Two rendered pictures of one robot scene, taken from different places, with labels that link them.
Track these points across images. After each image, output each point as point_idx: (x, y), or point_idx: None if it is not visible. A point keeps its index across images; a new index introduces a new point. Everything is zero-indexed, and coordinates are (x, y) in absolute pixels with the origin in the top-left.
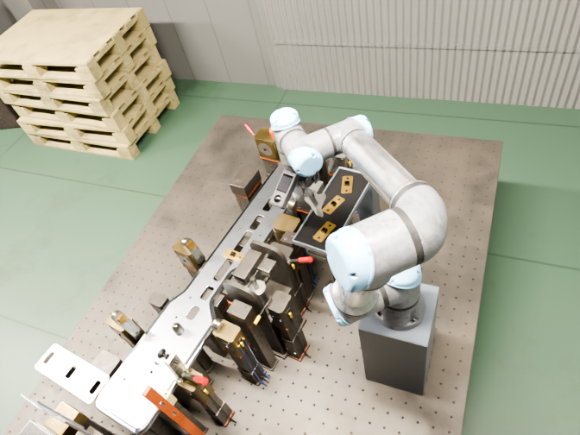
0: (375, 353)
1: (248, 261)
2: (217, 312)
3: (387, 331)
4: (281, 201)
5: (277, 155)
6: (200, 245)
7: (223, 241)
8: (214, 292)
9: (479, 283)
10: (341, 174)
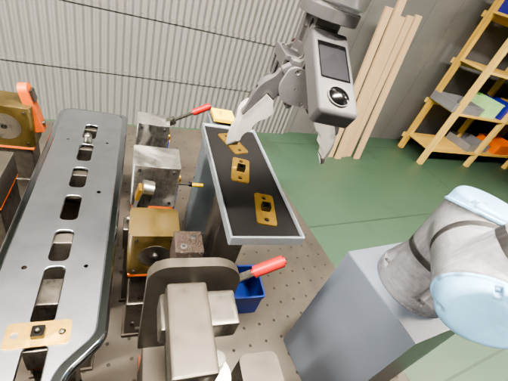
0: (388, 370)
1: (191, 319)
2: None
3: (438, 324)
4: (351, 102)
5: (33, 137)
6: None
7: None
8: None
9: (318, 246)
10: (212, 132)
